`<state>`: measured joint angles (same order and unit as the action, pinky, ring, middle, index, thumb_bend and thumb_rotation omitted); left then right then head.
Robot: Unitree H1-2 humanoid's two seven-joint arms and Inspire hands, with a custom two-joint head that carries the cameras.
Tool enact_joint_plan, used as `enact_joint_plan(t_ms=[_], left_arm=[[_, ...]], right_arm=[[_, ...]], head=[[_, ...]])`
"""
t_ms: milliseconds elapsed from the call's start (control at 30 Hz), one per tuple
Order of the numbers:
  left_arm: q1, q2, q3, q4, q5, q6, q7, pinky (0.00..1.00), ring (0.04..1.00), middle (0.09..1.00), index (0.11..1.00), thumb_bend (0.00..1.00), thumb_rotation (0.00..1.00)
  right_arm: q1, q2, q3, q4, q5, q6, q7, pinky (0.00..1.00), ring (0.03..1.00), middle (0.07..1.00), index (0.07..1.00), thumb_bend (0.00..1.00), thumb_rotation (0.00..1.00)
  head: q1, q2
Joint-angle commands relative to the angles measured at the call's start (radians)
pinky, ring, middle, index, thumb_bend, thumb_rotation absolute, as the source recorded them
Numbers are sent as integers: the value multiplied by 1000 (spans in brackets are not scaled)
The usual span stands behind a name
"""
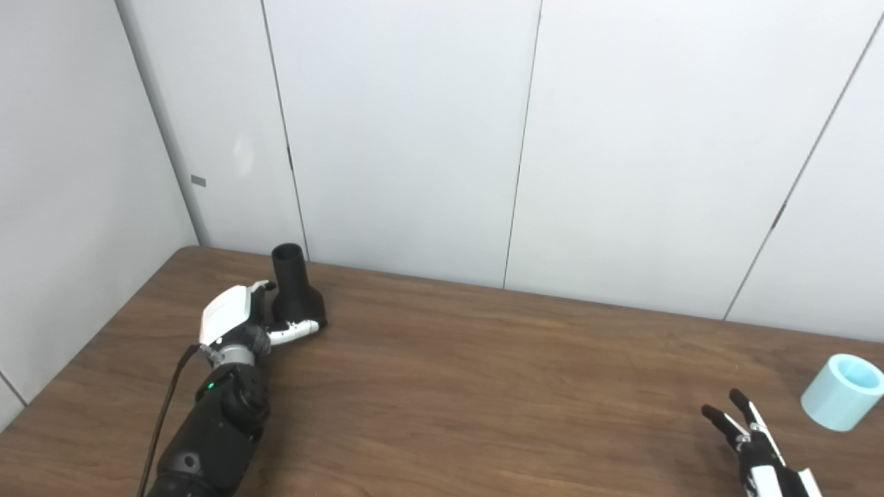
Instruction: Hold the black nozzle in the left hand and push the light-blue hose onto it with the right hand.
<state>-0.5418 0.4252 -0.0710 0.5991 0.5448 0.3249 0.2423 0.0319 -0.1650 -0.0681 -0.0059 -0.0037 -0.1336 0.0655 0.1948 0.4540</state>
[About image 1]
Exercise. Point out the black nozzle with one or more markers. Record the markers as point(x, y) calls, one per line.
point(293, 293)

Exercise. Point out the light blue cylinder cup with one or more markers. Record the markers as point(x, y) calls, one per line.
point(839, 393)

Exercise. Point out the white and black left hand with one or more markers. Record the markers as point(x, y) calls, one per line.
point(224, 314)

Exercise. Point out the white and black right hand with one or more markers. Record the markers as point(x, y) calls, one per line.
point(760, 459)

